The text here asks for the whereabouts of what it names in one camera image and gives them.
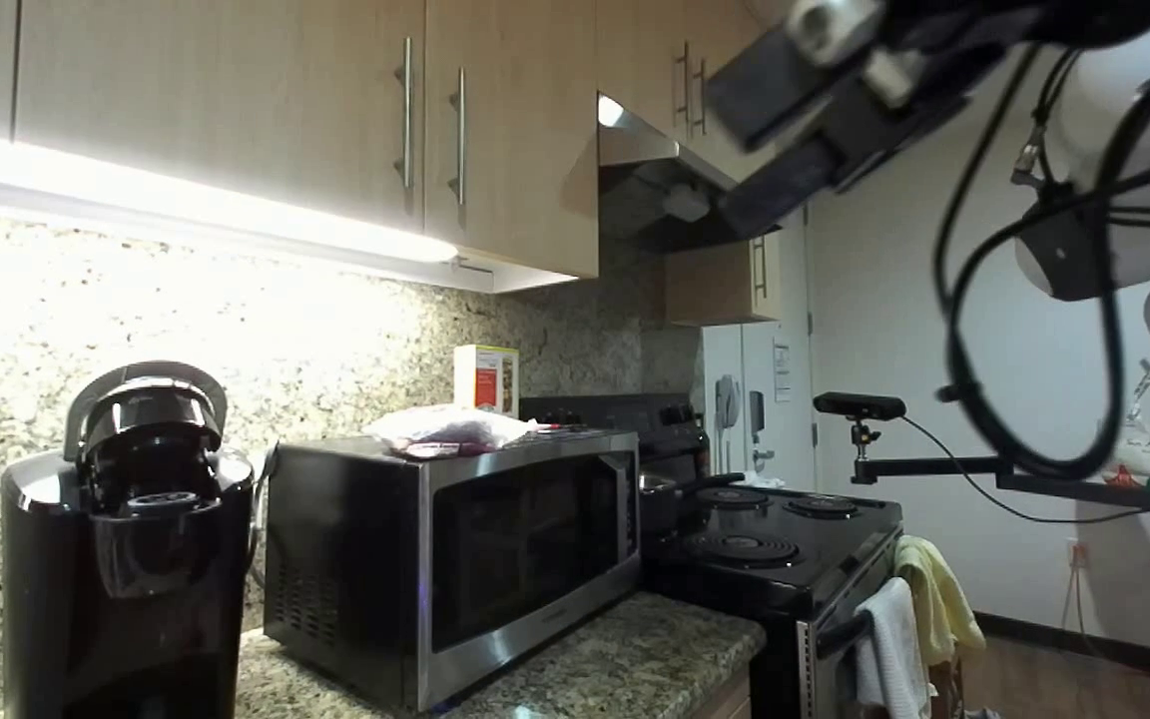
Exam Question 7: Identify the wooden upper cabinets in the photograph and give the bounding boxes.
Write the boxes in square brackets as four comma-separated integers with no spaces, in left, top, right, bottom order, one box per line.
[0,0,765,296]

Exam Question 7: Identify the dark range hood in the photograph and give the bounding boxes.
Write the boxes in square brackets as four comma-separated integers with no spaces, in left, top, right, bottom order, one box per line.
[595,91,789,255]

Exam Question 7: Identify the stainless steel microwave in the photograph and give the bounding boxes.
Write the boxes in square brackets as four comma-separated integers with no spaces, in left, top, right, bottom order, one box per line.
[261,429,648,714]

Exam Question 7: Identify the black coffee maker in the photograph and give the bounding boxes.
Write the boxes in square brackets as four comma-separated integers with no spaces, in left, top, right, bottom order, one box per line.
[0,357,254,719]

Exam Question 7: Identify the white refrigerator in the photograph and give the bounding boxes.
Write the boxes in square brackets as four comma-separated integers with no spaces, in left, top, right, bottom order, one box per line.
[693,315,817,493]

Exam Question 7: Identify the yellow towel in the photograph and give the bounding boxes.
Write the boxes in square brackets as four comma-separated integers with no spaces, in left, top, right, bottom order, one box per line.
[890,533,992,671]

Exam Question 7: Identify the small wooden wall cabinet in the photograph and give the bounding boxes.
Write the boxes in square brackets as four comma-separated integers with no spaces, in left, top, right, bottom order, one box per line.
[657,231,785,331]

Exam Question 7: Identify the under-cabinet light strip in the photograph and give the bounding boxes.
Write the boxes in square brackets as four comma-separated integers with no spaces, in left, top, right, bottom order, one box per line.
[0,124,467,273]

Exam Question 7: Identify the white towel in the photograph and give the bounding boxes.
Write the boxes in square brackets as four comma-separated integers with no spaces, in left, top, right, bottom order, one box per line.
[850,576,934,719]

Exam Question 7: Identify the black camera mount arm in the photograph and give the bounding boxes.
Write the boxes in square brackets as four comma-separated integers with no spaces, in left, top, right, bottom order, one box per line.
[846,414,1150,533]

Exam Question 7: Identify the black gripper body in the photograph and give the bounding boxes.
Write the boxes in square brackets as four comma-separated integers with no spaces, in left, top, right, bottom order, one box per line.
[707,30,949,236]

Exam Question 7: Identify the black mounted camera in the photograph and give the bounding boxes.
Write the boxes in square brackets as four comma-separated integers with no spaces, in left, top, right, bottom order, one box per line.
[809,388,910,424]

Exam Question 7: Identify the yellow-edged granola bar box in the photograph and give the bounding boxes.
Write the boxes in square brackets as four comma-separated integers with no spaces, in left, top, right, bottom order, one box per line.
[452,341,524,421]

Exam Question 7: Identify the black electric stove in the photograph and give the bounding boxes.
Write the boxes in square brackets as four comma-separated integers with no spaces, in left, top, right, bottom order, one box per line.
[519,391,908,719]

